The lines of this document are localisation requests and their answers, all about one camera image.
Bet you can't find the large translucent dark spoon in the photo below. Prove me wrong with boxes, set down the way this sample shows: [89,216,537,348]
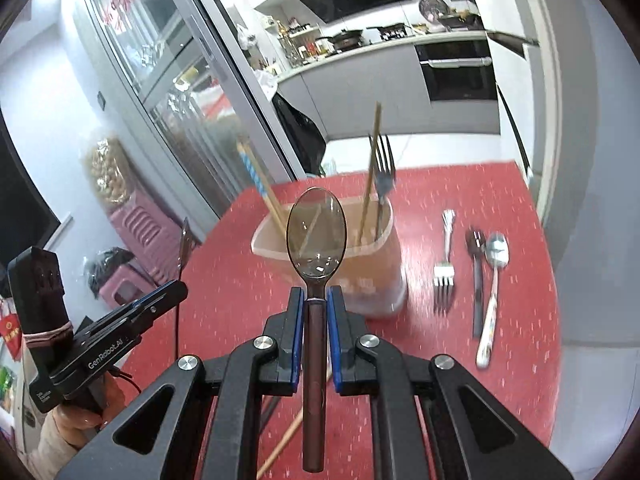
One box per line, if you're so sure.
[286,186,346,474]

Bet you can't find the blue patterned chopstick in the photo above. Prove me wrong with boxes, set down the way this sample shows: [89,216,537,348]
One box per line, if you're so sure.
[236,141,288,236]

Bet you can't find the plain wooden chopstick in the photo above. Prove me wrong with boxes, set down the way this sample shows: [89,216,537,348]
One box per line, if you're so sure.
[356,102,382,247]

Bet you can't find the person's left hand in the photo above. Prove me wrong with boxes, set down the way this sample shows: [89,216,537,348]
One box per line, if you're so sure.
[52,374,126,448]

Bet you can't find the black plastic bag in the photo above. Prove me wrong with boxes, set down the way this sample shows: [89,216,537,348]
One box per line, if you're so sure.
[82,247,134,297]

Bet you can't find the pink plastic stool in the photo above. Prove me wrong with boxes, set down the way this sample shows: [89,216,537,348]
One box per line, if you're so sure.
[99,190,198,308]

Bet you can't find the tan cutlery holder white base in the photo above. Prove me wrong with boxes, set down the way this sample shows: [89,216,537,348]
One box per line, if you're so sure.
[250,197,407,318]

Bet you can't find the square wooden chopstick on table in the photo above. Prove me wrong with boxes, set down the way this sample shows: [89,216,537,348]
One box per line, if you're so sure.
[256,387,311,479]

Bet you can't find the dark plastic spoon leftmost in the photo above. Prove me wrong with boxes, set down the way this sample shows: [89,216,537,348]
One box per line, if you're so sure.
[172,216,194,361]

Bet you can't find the silver fork on table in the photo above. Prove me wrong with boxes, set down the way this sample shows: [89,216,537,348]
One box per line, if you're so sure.
[434,209,456,314]

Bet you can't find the bag of nuts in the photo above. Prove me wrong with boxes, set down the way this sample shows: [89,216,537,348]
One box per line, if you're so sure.
[82,138,134,214]

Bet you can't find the small dark spoon right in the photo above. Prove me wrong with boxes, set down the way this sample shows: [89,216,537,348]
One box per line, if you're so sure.
[465,228,486,339]

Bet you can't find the dark fork in holder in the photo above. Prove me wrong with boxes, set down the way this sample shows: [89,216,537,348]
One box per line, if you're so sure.
[370,132,396,240]

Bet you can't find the black chair back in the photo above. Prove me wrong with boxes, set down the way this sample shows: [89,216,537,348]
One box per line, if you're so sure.
[271,92,326,176]

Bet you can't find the glass cabinet door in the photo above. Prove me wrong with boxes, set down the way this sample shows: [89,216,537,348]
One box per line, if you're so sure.
[76,0,303,231]

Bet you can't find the black built-in oven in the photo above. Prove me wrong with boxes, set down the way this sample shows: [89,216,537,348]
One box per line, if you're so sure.
[414,39,497,101]

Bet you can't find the silver spoon ceramic handle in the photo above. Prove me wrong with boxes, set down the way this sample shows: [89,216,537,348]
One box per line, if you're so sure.
[476,232,510,370]

